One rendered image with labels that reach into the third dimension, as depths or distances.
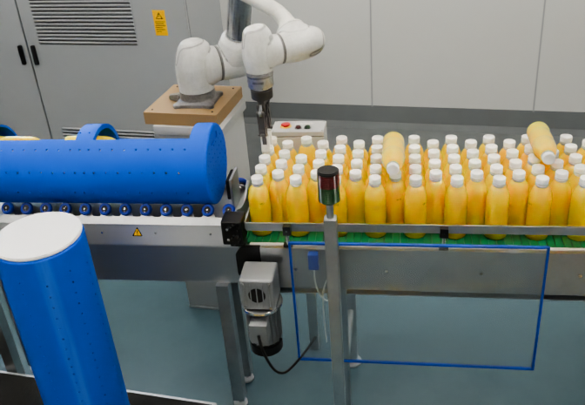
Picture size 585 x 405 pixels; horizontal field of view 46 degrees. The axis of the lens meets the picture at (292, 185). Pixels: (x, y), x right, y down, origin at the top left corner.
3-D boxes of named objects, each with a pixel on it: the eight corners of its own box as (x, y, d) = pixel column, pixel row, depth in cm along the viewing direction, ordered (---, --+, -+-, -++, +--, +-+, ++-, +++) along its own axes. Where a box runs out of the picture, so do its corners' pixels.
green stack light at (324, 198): (319, 194, 202) (319, 179, 200) (340, 194, 201) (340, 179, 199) (317, 205, 197) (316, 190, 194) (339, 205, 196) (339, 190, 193)
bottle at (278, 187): (293, 228, 234) (290, 180, 225) (273, 231, 234) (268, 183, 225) (291, 218, 240) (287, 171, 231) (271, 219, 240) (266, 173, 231)
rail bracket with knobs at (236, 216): (229, 233, 235) (225, 207, 230) (250, 233, 234) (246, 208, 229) (223, 250, 227) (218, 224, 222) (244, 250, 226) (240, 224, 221)
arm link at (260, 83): (243, 76, 227) (245, 92, 230) (270, 75, 225) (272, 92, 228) (249, 66, 235) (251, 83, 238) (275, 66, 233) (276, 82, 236)
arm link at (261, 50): (251, 78, 224) (287, 70, 228) (245, 31, 216) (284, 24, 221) (238, 69, 233) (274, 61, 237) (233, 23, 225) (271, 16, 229)
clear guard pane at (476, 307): (300, 357, 243) (291, 243, 220) (531, 367, 231) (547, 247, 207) (300, 358, 243) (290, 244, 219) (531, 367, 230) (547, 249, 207)
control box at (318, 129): (277, 144, 271) (274, 120, 266) (327, 144, 268) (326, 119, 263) (272, 155, 262) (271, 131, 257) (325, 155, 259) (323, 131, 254)
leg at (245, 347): (242, 373, 302) (225, 256, 271) (255, 374, 301) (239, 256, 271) (239, 382, 297) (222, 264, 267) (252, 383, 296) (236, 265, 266)
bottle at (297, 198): (287, 236, 230) (283, 187, 221) (291, 225, 236) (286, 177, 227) (308, 236, 229) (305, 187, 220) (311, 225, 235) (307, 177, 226)
